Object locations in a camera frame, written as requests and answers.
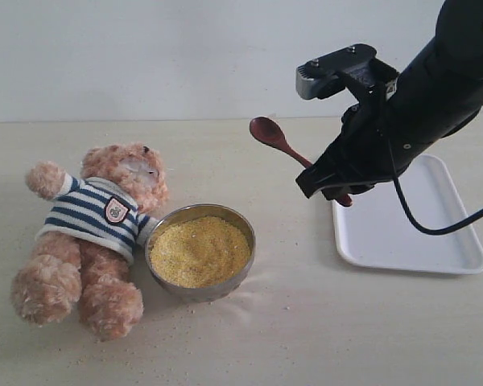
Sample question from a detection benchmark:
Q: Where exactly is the dark red wooden spoon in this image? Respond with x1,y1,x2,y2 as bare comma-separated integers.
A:
249,117,353,207

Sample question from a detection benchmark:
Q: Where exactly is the yellow millet grain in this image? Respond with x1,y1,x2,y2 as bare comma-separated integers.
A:
150,216,250,288

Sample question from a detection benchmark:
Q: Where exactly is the steel bowl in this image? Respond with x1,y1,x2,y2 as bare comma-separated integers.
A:
145,203,256,302

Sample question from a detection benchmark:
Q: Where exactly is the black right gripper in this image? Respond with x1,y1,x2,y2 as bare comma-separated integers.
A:
295,43,459,200

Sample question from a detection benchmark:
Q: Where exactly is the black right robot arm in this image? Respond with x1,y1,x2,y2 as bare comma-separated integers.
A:
295,1,483,199

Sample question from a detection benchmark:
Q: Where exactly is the beige teddy bear striped shirt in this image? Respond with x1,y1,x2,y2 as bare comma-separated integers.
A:
10,143,167,340

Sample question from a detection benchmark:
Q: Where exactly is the black cable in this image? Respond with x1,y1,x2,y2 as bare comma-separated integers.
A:
345,76,483,236

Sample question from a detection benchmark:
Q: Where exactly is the white plastic tray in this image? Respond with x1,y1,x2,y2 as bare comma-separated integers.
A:
332,154,483,274

